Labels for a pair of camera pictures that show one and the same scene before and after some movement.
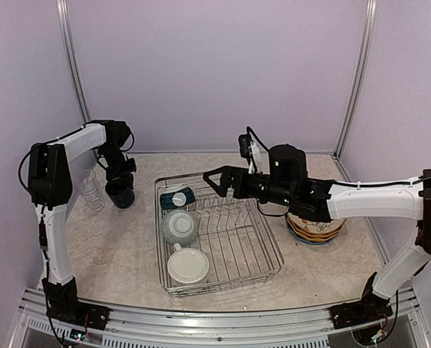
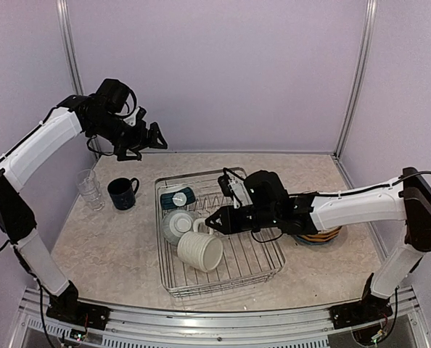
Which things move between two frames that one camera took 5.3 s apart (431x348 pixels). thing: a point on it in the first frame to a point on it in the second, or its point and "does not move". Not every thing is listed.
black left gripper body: (120, 168) to (123, 136)
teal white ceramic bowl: (180, 198) does not move
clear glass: (88, 183) does not move
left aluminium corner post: (62, 11) does not move
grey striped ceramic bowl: (179, 226) does not move
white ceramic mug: (188, 265) to (200, 251)
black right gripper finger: (225, 182) to (226, 220)
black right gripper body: (244, 191) to (263, 217)
